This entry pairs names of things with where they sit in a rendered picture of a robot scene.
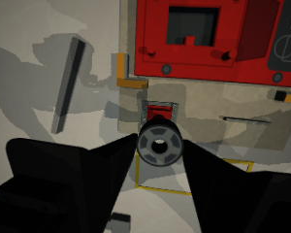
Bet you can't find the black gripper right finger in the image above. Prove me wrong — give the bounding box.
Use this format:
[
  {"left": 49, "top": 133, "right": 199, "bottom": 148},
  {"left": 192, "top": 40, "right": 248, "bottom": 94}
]
[{"left": 182, "top": 139, "right": 291, "bottom": 233}]

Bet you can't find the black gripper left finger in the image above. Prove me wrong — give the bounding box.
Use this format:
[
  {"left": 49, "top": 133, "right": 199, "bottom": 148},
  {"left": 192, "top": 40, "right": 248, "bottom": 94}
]
[{"left": 5, "top": 133, "right": 138, "bottom": 233}]

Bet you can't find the black wheel with grey hub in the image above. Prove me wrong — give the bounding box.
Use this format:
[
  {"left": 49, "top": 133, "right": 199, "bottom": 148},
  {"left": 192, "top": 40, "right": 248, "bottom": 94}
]
[{"left": 136, "top": 117, "right": 184, "bottom": 167}]

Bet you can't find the yellow rectangular outline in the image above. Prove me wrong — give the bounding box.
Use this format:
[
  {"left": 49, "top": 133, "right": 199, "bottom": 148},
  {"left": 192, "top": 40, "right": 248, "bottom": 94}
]
[{"left": 135, "top": 153, "right": 255, "bottom": 195}]

